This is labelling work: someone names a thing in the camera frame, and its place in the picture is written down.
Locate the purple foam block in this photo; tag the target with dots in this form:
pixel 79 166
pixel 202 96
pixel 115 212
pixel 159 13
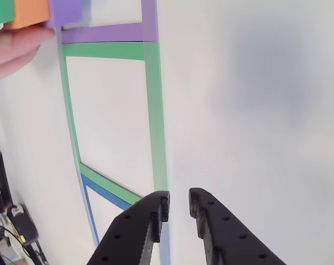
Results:
pixel 64 11

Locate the orange foam block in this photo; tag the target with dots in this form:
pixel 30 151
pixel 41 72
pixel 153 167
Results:
pixel 31 13

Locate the green foam block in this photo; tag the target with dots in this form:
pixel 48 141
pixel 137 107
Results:
pixel 1 11

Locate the person's hand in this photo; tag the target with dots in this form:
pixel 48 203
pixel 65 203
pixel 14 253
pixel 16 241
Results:
pixel 12 52

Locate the black device with hook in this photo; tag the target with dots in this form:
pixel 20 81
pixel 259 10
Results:
pixel 24 226

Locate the black upright bar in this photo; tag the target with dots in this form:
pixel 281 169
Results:
pixel 2 179

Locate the blue square frame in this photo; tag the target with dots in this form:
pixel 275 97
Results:
pixel 100 190

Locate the green square frame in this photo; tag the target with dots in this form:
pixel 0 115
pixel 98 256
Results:
pixel 155 110

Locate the purple square frame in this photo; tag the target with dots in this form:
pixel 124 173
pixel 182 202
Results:
pixel 114 34

